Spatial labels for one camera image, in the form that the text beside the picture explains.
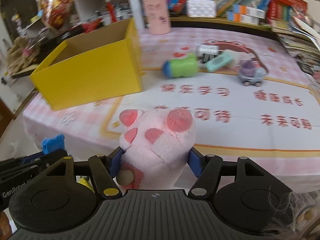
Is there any pink plush pig toy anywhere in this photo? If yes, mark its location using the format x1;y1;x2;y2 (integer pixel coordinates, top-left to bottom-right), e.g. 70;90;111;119
116;108;196;190

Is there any pink checkered tablecloth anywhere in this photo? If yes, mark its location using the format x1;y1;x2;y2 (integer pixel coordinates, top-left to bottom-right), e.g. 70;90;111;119
23;28;319;192

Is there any brown plush blanket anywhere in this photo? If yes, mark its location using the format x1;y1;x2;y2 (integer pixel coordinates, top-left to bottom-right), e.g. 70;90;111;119
7;36;40;75

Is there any yellow cardboard box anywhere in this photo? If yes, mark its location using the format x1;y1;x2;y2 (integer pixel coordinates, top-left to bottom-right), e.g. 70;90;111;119
30;18;143;111

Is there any green blue toy bottle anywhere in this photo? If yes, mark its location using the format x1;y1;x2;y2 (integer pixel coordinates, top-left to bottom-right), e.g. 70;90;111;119
162;53;199;79

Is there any purple grey toy car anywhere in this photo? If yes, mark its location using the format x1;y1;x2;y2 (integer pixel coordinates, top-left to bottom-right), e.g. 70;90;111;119
238;60;267;87

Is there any teal rectangular case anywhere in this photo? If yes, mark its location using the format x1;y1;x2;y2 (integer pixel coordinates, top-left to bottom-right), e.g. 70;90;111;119
205;50;234;72

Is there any white cubby shelf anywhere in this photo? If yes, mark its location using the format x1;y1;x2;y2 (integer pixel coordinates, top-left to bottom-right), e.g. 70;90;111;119
24;0;146;38

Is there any white quilted mini handbag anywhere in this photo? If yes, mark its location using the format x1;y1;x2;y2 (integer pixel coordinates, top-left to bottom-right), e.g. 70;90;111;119
186;0;217;18

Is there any pink rectangular tin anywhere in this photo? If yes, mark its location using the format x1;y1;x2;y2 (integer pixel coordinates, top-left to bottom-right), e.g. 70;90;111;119
143;0;171;35

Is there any row of books lower shelf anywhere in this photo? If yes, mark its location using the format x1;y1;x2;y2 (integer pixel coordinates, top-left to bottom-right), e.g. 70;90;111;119
139;0;308;26

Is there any wooden bookshelf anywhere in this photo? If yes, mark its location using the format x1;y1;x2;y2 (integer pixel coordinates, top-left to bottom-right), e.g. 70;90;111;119
137;0;320;46

